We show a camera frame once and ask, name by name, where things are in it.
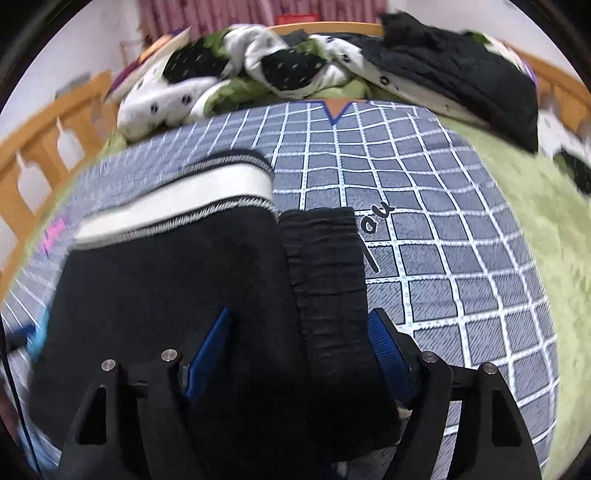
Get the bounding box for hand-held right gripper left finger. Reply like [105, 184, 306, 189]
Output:
[58, 307, 232, 480]

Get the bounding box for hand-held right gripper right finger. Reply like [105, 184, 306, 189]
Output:
[367, 308, 543, 480]

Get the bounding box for black pants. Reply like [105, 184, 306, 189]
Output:
[28, 148, 416, 462]

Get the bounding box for grey checked star blanket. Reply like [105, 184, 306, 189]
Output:
[0, 99, 561, 480]

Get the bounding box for green bed sheet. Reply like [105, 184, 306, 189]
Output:
[434, 113, 591, 444]

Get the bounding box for black jacket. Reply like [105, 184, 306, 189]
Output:
[360, 11, 541, 153]

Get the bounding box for white floral quilt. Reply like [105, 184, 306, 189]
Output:
[117, 23, 462, 141]

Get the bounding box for patchwork pillow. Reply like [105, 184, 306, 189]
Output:
[104, 25, 195, 104]

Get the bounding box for red floral curtain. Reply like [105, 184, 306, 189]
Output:
[139, 0, 389, 42]

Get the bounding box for wooden bed frame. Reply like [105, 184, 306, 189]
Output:
[0, 21, 591, 278]

